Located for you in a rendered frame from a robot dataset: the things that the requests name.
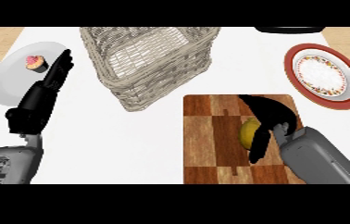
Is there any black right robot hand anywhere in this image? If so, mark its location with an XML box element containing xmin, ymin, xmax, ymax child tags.
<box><xmin>238</xmin><ymin>93</ymin><xmax>300</xmax><ymax>165</ymax></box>

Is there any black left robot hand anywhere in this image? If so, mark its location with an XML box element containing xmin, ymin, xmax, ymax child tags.
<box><xmin>4</xmin><ymin>48</ymin><xmax>75</xmax><ymax>135</ymax></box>

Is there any brown wooden cutting board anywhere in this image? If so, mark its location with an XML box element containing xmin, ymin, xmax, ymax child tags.
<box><xmin>182</xmin><ymin>93</ymin><xmax>307</xmax><ymax>185</ymax></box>

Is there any pale wicker basket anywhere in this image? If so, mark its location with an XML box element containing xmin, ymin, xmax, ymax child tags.
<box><xmin>78</xmin><ymin>27</ymin><xmax>222</xmax><ymax>113</ymax></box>

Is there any white plate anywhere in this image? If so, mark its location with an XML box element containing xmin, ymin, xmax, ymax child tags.
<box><xmin>0</xmin><ymin>41</ymin><xmax>71</xmax><ymax>107</ymax></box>

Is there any pink frosted cupcake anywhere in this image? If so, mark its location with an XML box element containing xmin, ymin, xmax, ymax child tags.
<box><xmin>25</xmin><ymin>55</ymin><xmax>49</xmax><ymax>74</ymax></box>

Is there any red rimmed plate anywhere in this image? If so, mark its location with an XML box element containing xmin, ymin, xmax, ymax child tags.
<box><xmin>284</xmin><ymin>43</ymin><xmax>350</xmax><ymax>111</ymax></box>

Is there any white floral bowl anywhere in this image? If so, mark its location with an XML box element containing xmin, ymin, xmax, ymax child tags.
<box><xmin>291</xmin><ymin>50</ymin><xmax>350</xmax><ymax>102</ymax></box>

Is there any black appliance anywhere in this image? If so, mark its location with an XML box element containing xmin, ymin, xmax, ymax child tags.
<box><xmin>253</xmin><ymin>27</ymin><xmax>328</xmax><ymax>34</ymax></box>

